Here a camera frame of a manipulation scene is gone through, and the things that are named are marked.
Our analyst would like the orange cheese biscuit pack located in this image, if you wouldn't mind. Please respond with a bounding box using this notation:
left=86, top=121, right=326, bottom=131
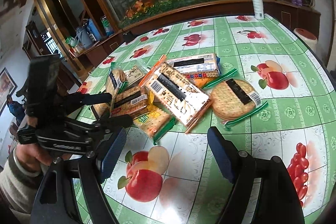
left=189, top=77, right=215, bottom=89

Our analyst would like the white red-lid bin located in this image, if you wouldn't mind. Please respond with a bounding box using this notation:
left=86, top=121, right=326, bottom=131
left=294, top=28, right=318, bottom=52

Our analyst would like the person's left hand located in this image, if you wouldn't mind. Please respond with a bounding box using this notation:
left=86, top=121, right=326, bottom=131
left=15, top=115, right=73, bottom=173

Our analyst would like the clear bag beige label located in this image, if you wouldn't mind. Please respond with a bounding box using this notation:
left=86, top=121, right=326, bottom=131
left=125, top=59, right=151, bottom=89

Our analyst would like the white spray bottle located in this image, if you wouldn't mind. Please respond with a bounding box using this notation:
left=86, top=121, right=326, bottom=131
left=252, top=0, right=264, bottom=20

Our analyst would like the grey kettle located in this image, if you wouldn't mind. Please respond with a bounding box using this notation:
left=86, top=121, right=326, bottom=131
left=75, top=27, right=93, bottom=49

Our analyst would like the blue thermos jug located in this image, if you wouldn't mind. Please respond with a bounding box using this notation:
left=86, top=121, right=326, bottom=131
left=87, top=19, right=102, bottom=41

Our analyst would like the green fruit-print tablecloth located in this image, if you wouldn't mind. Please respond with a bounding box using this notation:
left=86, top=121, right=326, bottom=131
left=80, top=16, right=335, bottom=223

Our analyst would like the framed wall painting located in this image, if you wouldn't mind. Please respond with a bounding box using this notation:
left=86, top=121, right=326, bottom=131
left=0, top=68, right=17, bottom=114

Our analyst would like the grey sleeve left forearm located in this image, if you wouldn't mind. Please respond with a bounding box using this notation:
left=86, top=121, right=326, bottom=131
left=1, top=152, right=44, bottom=223

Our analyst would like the blue-edged cracker pack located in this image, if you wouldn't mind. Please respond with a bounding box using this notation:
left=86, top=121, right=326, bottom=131
left=166, top=53, right=221, bottom=79

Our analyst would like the person in blue jacket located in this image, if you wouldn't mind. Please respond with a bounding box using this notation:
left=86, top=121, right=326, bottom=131
left=6, top=94, right=25, bottom=126

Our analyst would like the small black table clip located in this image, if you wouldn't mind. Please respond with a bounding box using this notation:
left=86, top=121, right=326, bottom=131
left=122, top=31, right=137, bottom=44

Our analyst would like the round crackers clear pack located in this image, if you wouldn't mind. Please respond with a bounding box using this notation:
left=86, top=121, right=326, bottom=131
left=210, top=79, right=268, bottom=131

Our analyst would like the long cracker pack orange edge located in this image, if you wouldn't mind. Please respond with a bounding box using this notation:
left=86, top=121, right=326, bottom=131
left=138, top=55, right=212, bottom=134

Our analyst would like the small green-edged cracker pack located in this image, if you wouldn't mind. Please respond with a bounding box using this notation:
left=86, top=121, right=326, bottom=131
left=91, top=62, right=127, bottom=120

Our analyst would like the brown cracker pack yellow edge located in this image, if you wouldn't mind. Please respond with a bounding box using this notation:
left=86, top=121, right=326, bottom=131
left=110, top=86, right=154, bottom=119

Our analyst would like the Weidan green cracker pack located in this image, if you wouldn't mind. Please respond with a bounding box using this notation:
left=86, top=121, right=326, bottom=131
left=133, top=105, right=176, bottom=145

